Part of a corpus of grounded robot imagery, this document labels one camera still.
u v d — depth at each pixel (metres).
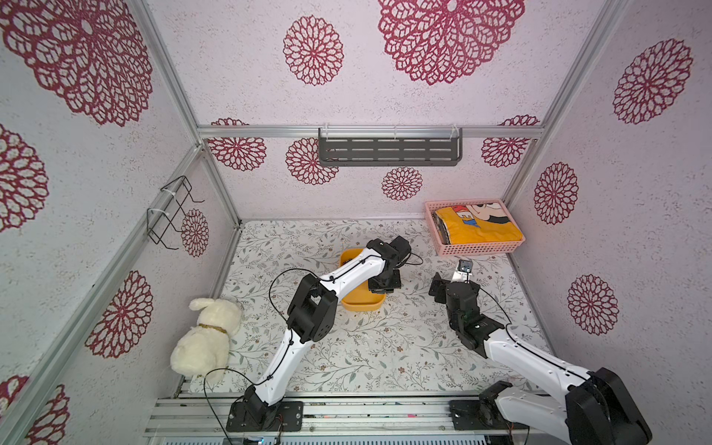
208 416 0.75
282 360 0.61
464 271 0.71
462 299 0.63
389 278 0.80
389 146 0.95
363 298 0.91
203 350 0.75
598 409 0.40
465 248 1.06
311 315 0.57
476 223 1.10
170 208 0.78
